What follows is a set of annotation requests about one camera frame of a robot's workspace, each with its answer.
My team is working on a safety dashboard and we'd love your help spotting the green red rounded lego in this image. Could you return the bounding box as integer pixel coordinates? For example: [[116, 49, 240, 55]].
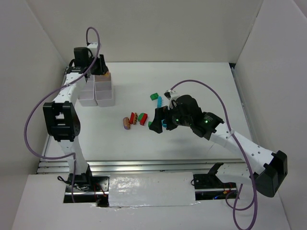
[[138, 113, 148, 126]]

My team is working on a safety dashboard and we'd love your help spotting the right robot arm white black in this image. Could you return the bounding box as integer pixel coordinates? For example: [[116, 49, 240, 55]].
[[149, 90, 288, 197]]

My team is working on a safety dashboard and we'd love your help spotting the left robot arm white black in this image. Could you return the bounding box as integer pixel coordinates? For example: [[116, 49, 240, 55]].
[[43, 43, 108, 189]]

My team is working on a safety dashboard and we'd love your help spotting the red brown lego brick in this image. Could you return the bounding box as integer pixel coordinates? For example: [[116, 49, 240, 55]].
[[129, 112, 138, 125]]

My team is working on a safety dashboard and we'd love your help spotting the teal long lego brick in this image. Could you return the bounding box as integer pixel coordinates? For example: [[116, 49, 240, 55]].
[[157, 96, 163, 108]]

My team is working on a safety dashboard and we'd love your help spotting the white divided container right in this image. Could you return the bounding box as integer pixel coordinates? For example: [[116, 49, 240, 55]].
[[94, 75, 115, 107]]

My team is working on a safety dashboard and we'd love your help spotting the green square lego brick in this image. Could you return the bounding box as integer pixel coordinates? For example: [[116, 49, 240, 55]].
[[150, 93, 159, 101]]

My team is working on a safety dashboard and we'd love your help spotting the purple top brown lego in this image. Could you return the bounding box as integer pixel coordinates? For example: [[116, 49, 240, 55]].
[[123, 117, 130, 130]]

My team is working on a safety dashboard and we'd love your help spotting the side aluminium rail right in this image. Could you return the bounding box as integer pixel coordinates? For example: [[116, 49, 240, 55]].
[[229, 63, 254, 140]]

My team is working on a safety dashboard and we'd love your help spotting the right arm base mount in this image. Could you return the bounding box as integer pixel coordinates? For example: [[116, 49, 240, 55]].
[[190, 174, 237, 201]]

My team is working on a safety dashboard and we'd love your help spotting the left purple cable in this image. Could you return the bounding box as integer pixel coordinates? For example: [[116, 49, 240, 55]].
[[25, 27, 101, 203]]

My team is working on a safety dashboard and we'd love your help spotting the purple cable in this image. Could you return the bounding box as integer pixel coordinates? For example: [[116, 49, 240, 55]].
[[170, 80, 259, 230], [25, 27, 101, 203]]

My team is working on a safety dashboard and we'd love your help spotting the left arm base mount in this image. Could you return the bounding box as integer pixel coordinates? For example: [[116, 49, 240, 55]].
[[57, 176, 110, 207]]

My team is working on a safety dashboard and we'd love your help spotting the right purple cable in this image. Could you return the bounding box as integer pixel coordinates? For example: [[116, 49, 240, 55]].
[[170, 80, 259, 230]]

